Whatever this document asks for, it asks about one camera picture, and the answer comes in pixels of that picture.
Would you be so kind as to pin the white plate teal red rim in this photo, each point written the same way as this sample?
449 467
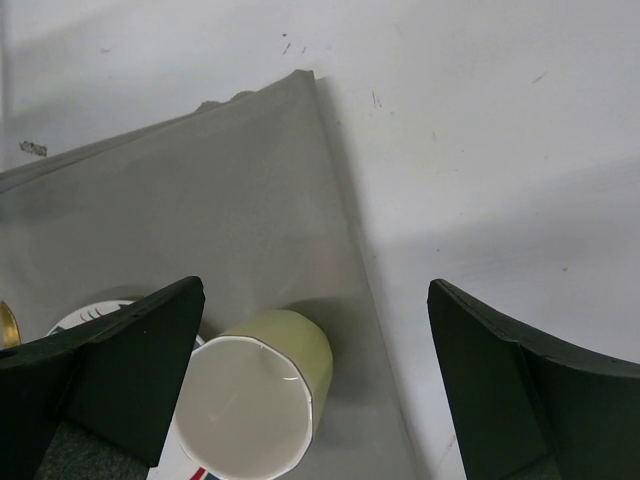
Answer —
174 462

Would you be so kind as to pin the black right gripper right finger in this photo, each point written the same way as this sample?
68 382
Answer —
528 405

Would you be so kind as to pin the gold knife green handle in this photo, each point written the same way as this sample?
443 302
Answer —
10 335

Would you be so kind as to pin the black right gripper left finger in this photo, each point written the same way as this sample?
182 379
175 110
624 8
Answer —
96 401

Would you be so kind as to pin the grey cloth placemat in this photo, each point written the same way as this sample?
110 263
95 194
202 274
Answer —
246 195

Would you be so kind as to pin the pale green ceramic mug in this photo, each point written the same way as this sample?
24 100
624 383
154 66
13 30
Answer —
252 397

